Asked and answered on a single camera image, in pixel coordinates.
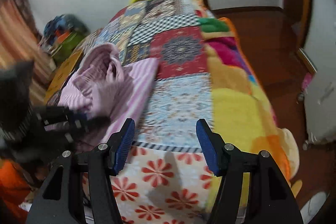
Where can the pile of clothes and bags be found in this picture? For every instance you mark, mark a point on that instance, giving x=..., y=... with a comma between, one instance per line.
x=61, y=36

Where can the striped orange curtain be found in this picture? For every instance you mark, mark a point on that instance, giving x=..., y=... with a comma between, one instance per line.
x=20, y=41

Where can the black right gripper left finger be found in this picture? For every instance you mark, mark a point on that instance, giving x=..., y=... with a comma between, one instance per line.
x=60, y=198

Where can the colourful patchwork bedspread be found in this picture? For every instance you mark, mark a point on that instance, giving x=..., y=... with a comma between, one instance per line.
x=165, y=179

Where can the yellow wooden board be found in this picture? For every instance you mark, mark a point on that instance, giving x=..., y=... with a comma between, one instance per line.
x=63, y=73

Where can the orange sleeve forearm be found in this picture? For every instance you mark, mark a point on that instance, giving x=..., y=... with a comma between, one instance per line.
x=14, y=190

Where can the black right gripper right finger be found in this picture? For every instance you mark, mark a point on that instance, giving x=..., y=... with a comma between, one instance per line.
x=270, y=199

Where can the multicolour fleece blanket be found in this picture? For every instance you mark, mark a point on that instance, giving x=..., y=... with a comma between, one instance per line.
x=243, y=114

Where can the pink white striped fleece pant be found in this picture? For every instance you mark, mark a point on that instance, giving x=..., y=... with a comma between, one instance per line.
x=103, y=87

